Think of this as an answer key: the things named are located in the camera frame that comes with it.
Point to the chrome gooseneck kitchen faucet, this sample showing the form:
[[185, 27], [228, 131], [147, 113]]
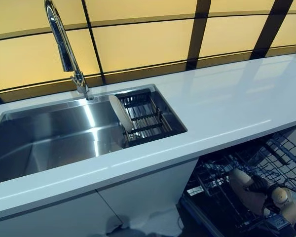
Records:
[[64, 49]]

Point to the wide white cabinet door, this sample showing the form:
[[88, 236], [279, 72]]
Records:
[[44, 217]]

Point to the stainless steel sink basin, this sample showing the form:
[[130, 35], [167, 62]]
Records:
[[51, 138]]

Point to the black built-in dishwasher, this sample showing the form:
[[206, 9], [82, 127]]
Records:
[[212, 212]]

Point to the beige round ceramic plate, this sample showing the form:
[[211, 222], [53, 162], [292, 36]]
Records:
[[122, 116], [244, 192]]

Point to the narrow white cabinet door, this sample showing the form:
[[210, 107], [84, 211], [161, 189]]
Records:
[[148, 190]]

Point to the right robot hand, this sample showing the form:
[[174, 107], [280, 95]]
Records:
[[260, 185]]

